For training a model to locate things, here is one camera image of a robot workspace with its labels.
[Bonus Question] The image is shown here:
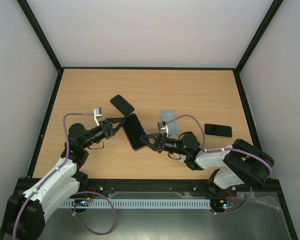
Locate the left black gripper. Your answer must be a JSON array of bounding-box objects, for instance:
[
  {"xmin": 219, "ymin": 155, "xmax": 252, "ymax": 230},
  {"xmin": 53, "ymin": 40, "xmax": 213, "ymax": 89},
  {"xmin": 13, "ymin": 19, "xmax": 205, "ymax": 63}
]
[{"xmin": 81, "ymin": 117, "xmax": 125, "ymax": 149}]

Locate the black phone face down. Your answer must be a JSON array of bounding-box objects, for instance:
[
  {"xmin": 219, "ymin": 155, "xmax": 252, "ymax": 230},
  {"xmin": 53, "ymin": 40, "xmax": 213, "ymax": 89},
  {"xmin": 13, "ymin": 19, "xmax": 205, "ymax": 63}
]
[{"xmin": 110, "ymin": 94, "xmax": 135, "ymax": 116}]

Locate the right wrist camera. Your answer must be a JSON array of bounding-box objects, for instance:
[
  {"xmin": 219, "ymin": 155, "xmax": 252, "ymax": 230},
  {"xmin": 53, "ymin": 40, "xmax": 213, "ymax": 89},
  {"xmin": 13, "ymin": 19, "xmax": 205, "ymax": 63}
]
[{"xmin": 157, "ymin": 120, "xmax": 169, "ymax": 136}]

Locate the beige phone case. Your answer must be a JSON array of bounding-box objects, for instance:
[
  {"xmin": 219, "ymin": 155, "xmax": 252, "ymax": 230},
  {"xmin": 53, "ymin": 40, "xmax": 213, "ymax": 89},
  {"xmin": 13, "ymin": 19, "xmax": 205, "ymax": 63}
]
[{"xmin": 168, "ymin": 134, "xmax": 186, "ymax": 164}]

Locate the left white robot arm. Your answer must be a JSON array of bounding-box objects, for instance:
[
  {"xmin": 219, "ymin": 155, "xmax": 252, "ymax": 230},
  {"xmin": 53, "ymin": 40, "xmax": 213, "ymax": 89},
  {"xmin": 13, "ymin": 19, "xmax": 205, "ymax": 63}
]
[{"xmin": 2, "ymin": 117, "xmax": 125, "ymax": 240}]

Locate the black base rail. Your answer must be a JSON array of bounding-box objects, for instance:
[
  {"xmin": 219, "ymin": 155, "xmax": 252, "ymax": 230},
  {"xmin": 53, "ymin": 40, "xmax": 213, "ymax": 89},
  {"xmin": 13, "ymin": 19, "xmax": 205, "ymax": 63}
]
[{"xmin": 79, "ymin": 178, "xmax": 237, "ymax": 198}]

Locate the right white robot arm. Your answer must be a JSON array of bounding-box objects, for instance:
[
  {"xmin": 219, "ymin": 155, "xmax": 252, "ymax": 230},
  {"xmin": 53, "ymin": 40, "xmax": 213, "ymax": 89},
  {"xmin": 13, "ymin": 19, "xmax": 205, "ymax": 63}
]
[{"xmin": 140, "ymin": 131, "xmax": 274, "ymax": 196}]

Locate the white-edged black phone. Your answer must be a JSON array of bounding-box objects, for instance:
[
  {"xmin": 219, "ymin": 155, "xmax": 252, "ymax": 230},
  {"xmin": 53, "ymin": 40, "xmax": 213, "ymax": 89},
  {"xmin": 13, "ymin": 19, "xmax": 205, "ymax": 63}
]
[{"xmin": 204, "ymin": 123, "xmax": 233, "ymax": 138}]

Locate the purple phone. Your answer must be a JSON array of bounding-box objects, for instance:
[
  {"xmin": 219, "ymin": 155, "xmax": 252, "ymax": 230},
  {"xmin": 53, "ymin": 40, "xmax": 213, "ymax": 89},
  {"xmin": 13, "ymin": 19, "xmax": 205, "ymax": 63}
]
[{"xmin": 122, "ymin": 113, "xmax": 146, "ymax": 151}]

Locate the light blue cable duct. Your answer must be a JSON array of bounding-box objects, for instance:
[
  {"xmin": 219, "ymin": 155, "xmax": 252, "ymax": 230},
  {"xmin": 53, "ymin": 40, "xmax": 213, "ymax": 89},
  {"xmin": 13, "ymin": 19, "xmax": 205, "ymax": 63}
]
[{"xmin": 60, "ymin": 199, "xmax": 211, "ymax": 210}]

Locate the light blue phone case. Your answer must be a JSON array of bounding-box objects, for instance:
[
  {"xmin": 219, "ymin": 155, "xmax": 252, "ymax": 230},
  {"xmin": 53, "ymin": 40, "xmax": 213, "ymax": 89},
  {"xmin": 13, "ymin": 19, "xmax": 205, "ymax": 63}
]
[{"xmin": 161, "ymin": 110, "xmax": 178, "ymax": 136}]

